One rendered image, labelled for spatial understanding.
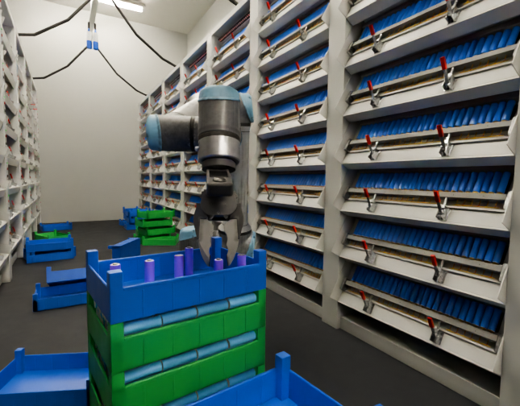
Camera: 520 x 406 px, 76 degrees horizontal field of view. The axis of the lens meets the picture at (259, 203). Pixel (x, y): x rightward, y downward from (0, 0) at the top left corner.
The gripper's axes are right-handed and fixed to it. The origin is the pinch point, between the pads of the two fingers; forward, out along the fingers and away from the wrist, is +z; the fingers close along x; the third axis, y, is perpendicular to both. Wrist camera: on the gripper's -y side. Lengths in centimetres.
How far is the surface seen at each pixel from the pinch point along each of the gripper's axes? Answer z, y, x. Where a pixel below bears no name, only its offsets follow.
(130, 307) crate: 7.4, -10.0, 13.7
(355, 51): -81, 46, -53
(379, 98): -57, 38, -57
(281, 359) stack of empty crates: 17.2, -6.4, -10.8
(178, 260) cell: 0.1, 2.5, 7.9
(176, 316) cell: 9.9, -4.6, 7.2
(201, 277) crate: 3.3, -4.7, 2.9
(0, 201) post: -38, 139, 126
